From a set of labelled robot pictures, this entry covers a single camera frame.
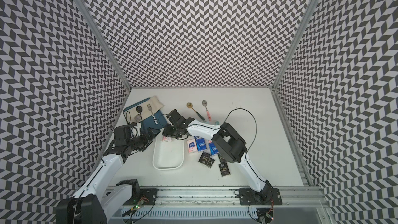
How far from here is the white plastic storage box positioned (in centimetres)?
80

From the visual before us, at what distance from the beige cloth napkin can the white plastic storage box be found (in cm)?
25

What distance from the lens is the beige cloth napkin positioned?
3.42ft

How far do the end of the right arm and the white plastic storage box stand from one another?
→ 0.05m
